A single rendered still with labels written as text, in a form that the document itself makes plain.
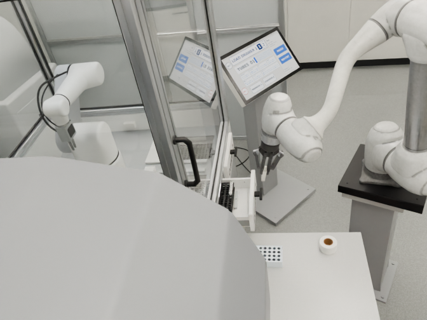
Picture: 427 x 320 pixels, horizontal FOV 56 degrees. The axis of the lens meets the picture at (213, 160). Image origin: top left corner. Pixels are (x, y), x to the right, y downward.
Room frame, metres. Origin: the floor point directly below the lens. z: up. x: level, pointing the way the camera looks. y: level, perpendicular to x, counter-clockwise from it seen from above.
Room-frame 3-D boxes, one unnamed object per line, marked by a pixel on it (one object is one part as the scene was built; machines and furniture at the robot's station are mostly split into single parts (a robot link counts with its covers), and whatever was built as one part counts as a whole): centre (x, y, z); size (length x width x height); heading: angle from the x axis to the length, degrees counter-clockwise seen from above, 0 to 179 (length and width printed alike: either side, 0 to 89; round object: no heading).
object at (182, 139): (0.90, 0.07, 1.45); 0.05 x 0.03 x 0.19; 77
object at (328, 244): (1.04, -0.40, 0.78); 0.07 x 0.07 x 0.04
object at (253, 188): (1.29, -0.14, 0.87); 0.29 x 0.02 x 0.11; 167
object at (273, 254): (1.04, -0.15, 0.78); 0.12 x 0.08 x 0.04; 75
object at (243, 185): (1.34, 0.06, 0.86); 0.40 x 0.26 x 0.06; 77
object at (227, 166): (1.63, -0.08, 0.87); 0.29 x 0.02 x 0.11; 167
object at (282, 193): (2.20, -0.38, 0.51); 0.50 x 0.45 x 1.02; 36
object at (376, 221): (1.37, -0.77, 0.38); 0.30 x 0.30 x 0.76; 52
